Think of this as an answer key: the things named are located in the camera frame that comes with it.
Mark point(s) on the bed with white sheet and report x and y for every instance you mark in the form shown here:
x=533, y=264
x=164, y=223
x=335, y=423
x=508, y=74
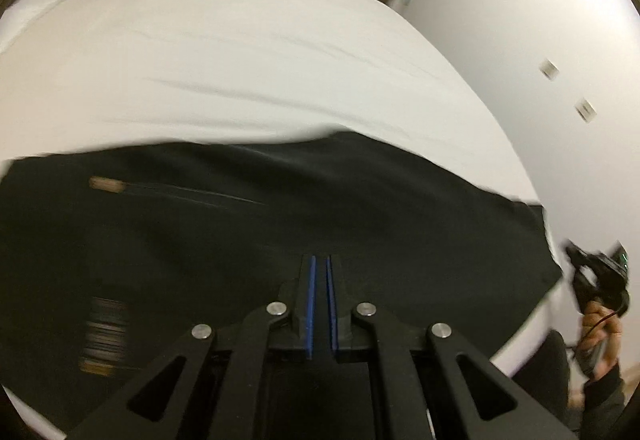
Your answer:
x=225, y=60

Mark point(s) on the person's right hand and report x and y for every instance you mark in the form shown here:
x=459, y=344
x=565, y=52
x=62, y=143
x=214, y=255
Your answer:
x=600, y=345

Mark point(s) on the black pants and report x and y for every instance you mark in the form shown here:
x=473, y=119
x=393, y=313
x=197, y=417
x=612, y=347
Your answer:
x=250, y=230

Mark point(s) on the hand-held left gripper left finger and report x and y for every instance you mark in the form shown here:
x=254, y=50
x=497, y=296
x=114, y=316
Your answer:
x=311, y=310

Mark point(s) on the person's right forearm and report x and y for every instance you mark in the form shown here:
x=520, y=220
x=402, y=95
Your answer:
x=605, y=400

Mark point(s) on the dark cloth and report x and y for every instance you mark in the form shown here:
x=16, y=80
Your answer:
x=545, y=375

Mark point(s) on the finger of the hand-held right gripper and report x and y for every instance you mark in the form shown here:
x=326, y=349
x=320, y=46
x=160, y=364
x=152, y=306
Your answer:
x=580, y=257

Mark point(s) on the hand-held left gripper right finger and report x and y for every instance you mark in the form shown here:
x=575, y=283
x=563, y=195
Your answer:
x=332, y=310

